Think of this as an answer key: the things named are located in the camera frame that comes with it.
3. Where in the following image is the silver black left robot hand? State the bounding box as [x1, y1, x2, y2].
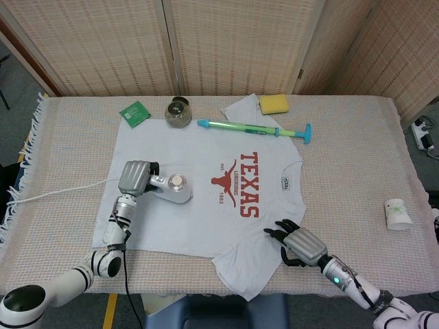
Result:
[117, 159, 161, 198]

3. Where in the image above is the woven wooden folding screen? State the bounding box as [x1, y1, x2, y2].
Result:
[0, 0, 439, 117]

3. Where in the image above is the green foil packet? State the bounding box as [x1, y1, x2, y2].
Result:
[119, 100, 153, 128]

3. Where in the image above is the green and blue water pump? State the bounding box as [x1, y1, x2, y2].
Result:
[196, 118, 313, 145]

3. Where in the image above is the round glass jar with herbs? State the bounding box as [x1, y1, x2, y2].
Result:
[164, 97, 193, 130]

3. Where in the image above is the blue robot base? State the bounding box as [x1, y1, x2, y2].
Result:
[143, 293, 299, 329]

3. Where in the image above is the white Texas Longhorns T-shirt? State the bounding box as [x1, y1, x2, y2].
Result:
[91, 93, 307, 302]

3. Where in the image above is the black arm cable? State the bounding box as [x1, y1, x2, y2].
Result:
[112, 205, 137, 329]

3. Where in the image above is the beige woven fringed tablecloth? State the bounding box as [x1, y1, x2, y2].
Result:
[0, 92, 431, 299]

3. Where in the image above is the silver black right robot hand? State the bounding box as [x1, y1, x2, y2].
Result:
[263, 219, 328, 268]

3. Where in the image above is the white power strip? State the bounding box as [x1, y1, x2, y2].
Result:
[411, 116, 436, 151]

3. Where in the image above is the yellow floor tape strip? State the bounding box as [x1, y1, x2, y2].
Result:
[102, 293, 119, 329]

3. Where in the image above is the white paper cup green print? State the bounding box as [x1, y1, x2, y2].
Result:
[383, 197, 414, 231]

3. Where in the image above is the yellow sponge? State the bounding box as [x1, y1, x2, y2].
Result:
[259, 95, 290, 116]

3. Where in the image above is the white handheld steamer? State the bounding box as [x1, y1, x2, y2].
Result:
[147, 167, 194, 204]

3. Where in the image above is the black case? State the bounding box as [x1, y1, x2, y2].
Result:
[0, 160, 21, 203]

